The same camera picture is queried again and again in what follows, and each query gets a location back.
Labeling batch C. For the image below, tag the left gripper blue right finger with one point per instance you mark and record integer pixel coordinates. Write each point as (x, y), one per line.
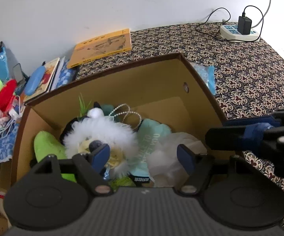
(199, 169)

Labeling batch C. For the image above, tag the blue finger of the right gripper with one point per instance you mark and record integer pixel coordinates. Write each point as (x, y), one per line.
(236, 138)
(254, 120)

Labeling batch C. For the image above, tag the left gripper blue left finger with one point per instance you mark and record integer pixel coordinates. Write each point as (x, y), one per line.
(88, 169)

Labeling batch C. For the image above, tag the white cloth bundle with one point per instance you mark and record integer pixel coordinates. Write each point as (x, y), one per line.
(164, 168)

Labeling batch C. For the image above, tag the white fluffy round plush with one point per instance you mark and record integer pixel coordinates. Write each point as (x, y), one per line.
(91, 133)

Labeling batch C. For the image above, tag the green frog plush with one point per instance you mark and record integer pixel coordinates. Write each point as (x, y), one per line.
(46, 144)

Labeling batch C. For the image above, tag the mint green pillow plush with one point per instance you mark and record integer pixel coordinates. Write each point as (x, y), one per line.
(148, 134)

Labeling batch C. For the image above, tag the pink toy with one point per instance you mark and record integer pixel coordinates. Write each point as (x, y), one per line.
(207, 75)

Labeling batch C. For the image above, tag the patterned brown bed cover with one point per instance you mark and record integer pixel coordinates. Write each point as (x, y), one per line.
(249, 77)

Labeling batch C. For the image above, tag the brown cardboard box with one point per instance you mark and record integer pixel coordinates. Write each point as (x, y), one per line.
(163, 88)

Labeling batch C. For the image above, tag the blue patterned cloth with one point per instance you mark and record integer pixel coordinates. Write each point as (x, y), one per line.
(7, 144)

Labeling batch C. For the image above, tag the white power strip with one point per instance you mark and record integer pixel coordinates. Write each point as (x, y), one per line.
(230, 32)

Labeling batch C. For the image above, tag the black charger adapter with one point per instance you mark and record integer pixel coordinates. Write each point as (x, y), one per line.
(244, 24)

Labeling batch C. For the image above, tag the picture book stack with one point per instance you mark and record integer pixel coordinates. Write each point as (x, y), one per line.
(56, 75)

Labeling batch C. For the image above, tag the blue pencil case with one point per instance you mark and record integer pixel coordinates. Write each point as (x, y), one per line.
(34, 81)

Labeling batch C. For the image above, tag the red plush toy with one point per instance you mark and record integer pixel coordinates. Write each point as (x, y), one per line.
(7, 94)

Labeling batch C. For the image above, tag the yellow book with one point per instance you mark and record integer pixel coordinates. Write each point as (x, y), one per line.
(101, 46)

